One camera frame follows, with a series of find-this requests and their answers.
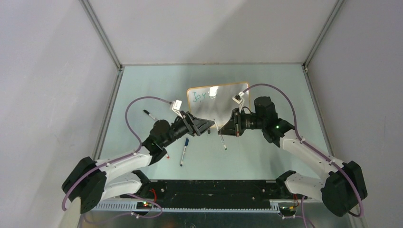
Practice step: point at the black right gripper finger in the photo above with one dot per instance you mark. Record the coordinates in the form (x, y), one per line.
(229, 117)
(228, 129)

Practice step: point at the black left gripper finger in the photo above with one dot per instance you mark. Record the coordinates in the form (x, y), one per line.
(200, 130)
(198, 122)

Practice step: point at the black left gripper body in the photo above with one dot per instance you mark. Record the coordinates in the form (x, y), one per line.
(183, 126)

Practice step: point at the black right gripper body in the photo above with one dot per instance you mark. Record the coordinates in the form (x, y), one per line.
(246, 121)

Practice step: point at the green marker pen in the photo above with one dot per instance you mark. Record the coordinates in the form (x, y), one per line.
(221, 137)

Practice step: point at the yellow framed whiteboard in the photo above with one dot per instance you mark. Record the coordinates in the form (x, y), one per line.
(215, 101)

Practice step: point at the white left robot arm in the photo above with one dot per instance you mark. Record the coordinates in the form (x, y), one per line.
(95, 181)

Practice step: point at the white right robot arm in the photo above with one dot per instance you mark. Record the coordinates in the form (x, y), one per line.
(340, 185)

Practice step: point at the blue marker pen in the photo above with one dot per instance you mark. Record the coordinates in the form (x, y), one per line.
(184, 151)

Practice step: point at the black marker pen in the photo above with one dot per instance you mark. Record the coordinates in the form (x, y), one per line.
(150, 115)

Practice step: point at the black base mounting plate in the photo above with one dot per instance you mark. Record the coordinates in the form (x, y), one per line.
(214, 194)

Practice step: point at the left controller circuit board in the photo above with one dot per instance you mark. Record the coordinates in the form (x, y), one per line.
(144, 205)

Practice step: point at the controller circuit board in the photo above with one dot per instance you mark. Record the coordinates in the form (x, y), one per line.
(144, 205)
(287, 211)

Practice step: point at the right controller circuit board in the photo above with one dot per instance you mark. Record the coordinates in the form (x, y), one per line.
(287, 211)

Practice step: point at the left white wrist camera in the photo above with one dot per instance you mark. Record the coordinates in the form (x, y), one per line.
(176, 107)

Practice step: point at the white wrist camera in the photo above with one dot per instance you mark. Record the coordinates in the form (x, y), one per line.
(176, 107)
(239, 99)

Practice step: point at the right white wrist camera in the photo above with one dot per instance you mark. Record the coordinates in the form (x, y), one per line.
(239, 99)

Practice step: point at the right aluminium frame post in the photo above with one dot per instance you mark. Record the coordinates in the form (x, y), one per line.
(323, 32)

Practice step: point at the aluminium frame post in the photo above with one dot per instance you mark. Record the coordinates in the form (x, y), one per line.
(94, 20)
(323, 32)

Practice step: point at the left aluminium frame post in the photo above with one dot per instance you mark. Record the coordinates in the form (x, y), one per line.
(94, 20)

